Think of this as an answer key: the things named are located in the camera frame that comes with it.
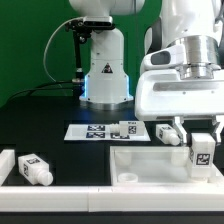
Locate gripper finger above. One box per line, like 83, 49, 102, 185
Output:
212, 115, 224, 144
173, 116, 187, 145

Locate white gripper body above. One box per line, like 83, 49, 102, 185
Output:
135, 69, 224, 121

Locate white square table top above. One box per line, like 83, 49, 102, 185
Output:
110, 146, 224, 186

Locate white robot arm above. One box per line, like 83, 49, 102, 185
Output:
69, 0, 224, 143

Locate white U-shaped fence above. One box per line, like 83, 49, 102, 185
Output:
0, 150, 224, 212

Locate white marker sheet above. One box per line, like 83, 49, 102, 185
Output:
64, 124, 150, 141

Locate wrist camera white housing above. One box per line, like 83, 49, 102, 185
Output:
140, 44, 186, 74

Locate black camera stand pole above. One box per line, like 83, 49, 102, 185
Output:
73, 31, 84, 96

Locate black camera on stand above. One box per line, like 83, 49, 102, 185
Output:
65, 16, 115, 33

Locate white camera cable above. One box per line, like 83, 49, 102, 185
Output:
42, 18, 79, 98

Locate black cables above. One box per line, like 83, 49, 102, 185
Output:
7, 79, 83, 103

